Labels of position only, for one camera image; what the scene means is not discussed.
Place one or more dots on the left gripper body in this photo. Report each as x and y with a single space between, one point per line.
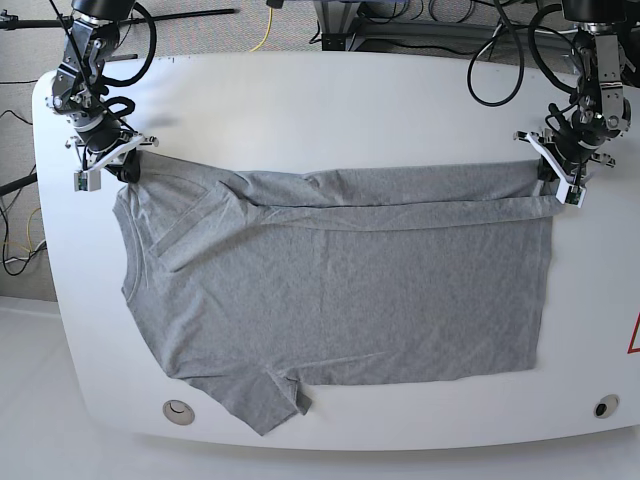
578 163

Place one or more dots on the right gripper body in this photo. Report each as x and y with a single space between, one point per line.
109 144

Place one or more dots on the grey T-shirt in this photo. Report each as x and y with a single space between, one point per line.
249 286

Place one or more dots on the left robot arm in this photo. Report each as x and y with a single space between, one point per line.
599 110

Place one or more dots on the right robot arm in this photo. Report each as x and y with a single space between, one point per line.
80 89

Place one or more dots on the black tripod stand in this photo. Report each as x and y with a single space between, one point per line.
30 22

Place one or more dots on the red warning triangle sticker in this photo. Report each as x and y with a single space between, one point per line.
634 344

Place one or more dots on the table grommet hole right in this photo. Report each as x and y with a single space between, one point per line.
607 406

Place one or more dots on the table grommet hole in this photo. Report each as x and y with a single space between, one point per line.
607 406
178 412

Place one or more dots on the table grommet hole left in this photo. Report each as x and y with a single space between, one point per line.
178 412

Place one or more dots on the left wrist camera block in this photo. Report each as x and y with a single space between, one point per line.
569 194

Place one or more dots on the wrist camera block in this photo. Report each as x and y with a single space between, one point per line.
87 180
569 194

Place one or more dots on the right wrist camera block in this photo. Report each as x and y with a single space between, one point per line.
87 180

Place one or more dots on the aluminium frame post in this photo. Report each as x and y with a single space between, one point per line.
572 60

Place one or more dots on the black metal frame base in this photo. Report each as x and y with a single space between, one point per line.
343 26

